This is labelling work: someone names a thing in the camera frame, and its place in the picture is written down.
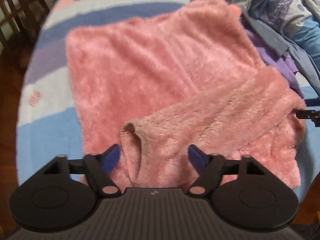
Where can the striped printed duvet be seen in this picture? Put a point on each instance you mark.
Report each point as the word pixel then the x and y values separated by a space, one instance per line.
pixel 275 12

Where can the dark wooden chair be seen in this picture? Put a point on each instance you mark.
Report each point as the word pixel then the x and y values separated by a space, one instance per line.
pixel 22 7

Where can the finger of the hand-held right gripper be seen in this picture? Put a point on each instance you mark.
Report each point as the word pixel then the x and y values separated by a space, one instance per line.
pixel 313 102
pixel 312 116

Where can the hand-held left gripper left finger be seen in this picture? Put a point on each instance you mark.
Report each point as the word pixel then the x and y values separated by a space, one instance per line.
pixel 111 158

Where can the purple sweatshirt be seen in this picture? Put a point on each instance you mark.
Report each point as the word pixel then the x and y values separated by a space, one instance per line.
pixel 272 57

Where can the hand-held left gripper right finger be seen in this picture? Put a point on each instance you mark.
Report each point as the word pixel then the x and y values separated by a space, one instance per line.
pixel 197 158

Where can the pink fluffy sweater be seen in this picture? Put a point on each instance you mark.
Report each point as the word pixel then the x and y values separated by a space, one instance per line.
pixel 150 75

